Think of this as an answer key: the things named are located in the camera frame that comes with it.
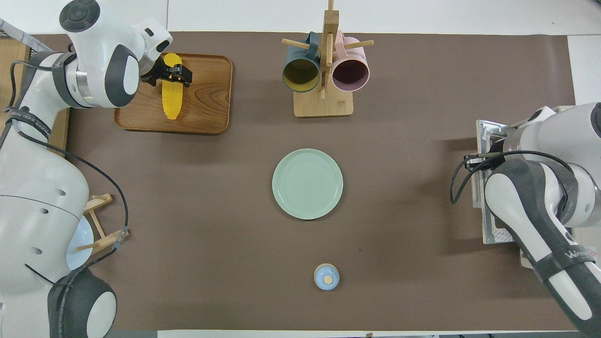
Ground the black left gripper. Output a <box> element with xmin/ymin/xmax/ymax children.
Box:
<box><xmin>140</xmin><ymin>55</ymin><xmax>193</xmax><ymax>89</ymax></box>

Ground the yellow corn cob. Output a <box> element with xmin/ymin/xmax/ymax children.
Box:
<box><xmin>162</xmin><ymin>53</ymin><xmax>184</xmax><ymax>121</ymax></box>

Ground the light green plate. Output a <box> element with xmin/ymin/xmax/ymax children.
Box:
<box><xmin>272</xmin><ymin>148</ymin><xmax>344</xmax><ymax>220</ymax></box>

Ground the oven door with glass window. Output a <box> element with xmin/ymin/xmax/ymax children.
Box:
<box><xmin>476</xmin><ymin>119</ymin><xmax>518</xmax><ymax>245</ymax></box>

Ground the beige toaster oven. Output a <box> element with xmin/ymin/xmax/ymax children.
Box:
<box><xmin>516</xmin><ymin>105</ymin><xmax>601</xmax><ymax>272</ymax></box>

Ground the brown wooden tray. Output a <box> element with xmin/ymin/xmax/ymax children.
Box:
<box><xmin>114</xmin><ymin>53</ymin><xmax>233</xmax><ymax>135</ymax></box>

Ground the dark blue mug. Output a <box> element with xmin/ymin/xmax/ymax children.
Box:
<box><xmin>282</xmin><ymin>32</ymin><xmax>322</xmax><ymax>93</ymax></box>

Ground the brown table mat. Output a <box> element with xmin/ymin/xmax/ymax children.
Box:
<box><xmin>28</xmin><ymin>32</ymin><xmax>576</xmax><ymax>331</ymax></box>

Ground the wooden mug tree stand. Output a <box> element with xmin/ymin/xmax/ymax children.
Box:
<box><xmin>281</xmin><ymin>0</ymin><xmax>375</xmax><ymax>118</ymax></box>

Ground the wooden plate rack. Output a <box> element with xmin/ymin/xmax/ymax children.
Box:
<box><xmin>81</xmin><ymin>192</ymin><xmax>130</xmax><ymax>257</ymax></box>

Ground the pink mug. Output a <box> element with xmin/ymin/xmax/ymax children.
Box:
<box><xmin>331</xmin><ymin>31</ymin><xmax>371</xmax><ymax>92</ymax></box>

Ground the light blue plate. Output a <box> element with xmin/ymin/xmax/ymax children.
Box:
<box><xmin>66</xmin><ymin>216</ymin><xmax>94</xmax><ymax>271</ymax></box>

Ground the wooden shelf with wire basket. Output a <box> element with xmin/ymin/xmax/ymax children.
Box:
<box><xmin>0</xmin><ymin>19</ymin><xmax>72</xmax><ymax>158</ymax></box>

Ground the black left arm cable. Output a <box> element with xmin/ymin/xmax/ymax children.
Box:
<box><xmin>0</xmin><ymin>45</ymin><xmax>131</xmax><ymax>301</ymax></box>

